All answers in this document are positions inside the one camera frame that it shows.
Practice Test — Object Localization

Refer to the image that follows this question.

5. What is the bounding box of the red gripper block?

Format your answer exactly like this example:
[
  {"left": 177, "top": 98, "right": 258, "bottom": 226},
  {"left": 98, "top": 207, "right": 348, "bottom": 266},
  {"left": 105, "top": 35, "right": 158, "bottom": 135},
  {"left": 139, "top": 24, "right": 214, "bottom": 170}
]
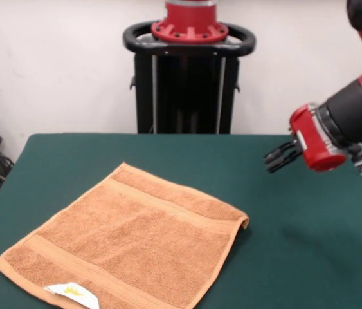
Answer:
[{"left": 263, "top": 102, "right": 347, "bottom": 174}]

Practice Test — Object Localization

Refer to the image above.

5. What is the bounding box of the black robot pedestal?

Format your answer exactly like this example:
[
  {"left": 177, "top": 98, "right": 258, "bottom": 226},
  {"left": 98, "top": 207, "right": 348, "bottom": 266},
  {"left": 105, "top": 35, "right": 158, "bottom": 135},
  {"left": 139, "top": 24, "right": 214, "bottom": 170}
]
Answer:
[{"left": 122, "top": 21, "right": 257, "bottom": 135}]

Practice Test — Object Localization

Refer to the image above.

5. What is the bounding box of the dark green table cloth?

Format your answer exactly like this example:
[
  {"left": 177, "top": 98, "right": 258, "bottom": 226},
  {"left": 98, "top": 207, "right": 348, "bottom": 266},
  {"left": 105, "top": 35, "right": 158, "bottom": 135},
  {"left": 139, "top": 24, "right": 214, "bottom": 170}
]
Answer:
[{"left": 0, "top": 133, "right": 362, "bottom": 309}]

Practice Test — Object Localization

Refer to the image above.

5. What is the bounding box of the tan terry towel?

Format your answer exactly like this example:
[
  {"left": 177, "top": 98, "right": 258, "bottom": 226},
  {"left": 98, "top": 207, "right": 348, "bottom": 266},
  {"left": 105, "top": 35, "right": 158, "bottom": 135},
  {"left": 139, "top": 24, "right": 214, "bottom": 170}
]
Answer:
[{"left": 0, "top": 162, "right": 251, "bottom": 309}]

